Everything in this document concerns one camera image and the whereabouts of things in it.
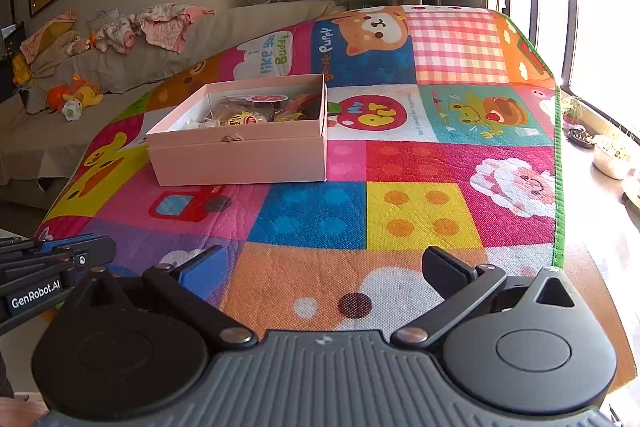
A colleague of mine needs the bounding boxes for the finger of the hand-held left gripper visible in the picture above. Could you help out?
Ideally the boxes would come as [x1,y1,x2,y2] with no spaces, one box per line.
[0,237,117,290]
[0,233,98,260]

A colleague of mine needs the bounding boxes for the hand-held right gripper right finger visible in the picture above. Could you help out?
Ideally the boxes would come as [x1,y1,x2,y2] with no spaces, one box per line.
[390,245,583,350]

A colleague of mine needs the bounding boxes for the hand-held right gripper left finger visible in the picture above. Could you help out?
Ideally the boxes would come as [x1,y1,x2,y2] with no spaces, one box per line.
[62,243,259,350]

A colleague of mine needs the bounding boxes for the pink cardboard box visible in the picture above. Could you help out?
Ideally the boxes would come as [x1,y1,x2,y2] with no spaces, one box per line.
[146,73,329,186]

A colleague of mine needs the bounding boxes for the large clear bread packet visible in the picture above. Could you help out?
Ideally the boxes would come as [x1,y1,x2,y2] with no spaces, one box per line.
[200,103,277,128]

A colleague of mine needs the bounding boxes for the red white lid jelly cup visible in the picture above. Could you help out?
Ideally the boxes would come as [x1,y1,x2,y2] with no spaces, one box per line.
[239,91,289,106]

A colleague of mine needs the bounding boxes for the red ball snack packet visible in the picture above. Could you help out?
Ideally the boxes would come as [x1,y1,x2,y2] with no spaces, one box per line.
[276,91,322,124]

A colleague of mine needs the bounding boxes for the colourful cartoon play mat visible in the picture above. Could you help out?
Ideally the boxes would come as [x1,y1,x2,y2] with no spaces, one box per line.
[34,4,567,350]

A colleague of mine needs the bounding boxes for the orange plush toy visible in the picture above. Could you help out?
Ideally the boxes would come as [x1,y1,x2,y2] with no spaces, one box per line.
[46,76,104,111]

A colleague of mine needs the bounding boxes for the grey sofa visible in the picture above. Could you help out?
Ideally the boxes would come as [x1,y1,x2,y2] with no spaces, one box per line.
[0,0,347,208]

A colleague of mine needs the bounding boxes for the dark plant pot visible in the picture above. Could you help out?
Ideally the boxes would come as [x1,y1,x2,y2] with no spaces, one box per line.
[561,96,597,151]

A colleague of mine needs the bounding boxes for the white plant pot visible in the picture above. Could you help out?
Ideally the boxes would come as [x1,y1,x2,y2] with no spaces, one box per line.
[591,133,634,181]

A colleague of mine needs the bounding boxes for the pink cloth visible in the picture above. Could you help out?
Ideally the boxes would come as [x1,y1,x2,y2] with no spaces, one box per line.
[19,10,79,64]

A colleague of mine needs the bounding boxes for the pink white rolled baby clothes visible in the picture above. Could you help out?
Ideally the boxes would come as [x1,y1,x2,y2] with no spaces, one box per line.
[91,13,137,56]

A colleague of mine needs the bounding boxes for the pink floral baby clothes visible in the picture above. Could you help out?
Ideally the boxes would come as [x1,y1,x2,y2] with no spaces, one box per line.
[131,3,216,54]

